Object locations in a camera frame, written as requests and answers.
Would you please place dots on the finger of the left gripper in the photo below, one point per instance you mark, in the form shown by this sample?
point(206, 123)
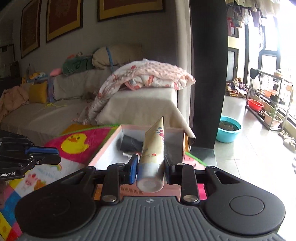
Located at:
point(33, 160)
point(22, 146)

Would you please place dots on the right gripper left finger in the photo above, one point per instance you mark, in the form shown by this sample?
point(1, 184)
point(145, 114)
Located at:
point(66, 206)

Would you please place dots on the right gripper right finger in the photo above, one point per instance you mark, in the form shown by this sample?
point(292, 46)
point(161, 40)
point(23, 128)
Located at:
point(228, 202)

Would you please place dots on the black card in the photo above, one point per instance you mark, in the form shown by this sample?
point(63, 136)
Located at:
point(129, 145)

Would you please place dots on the cream lotion tube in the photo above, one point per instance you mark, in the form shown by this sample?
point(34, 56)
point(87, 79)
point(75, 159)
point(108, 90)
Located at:
point(150, 170)

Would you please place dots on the colourful play mat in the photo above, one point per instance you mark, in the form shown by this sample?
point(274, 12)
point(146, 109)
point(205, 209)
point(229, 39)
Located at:
point(77, 148)

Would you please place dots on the yellow cushion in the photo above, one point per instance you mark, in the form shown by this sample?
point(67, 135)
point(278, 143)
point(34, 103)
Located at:
point(38, 93)

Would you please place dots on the beige covered sofa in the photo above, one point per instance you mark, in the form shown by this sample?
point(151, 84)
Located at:
point(142, 107)

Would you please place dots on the teal plastic basin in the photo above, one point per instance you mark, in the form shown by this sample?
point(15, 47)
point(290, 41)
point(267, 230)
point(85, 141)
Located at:
point(228, 129)

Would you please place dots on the white slippers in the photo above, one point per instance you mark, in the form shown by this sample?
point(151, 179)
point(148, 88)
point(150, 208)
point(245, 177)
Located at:
point(288, 142)

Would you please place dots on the green plush toy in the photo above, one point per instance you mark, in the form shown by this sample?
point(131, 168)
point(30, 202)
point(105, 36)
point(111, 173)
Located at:
point(74, 64)

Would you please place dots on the red plastic basin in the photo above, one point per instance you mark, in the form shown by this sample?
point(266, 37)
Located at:
point(255, 105)

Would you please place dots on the metal shelf rack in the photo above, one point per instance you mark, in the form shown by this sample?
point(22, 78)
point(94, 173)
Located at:
point(275, 93)

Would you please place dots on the beige pillow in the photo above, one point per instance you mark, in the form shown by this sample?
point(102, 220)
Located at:
point(116, 55)

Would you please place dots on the pink floral blanket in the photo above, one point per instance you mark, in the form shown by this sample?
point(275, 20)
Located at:
point(135, 75)

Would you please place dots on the framed wall picture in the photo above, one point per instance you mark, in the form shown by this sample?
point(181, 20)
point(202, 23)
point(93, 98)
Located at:
point(111, 9)
point(63, 17)
point(30, 27)

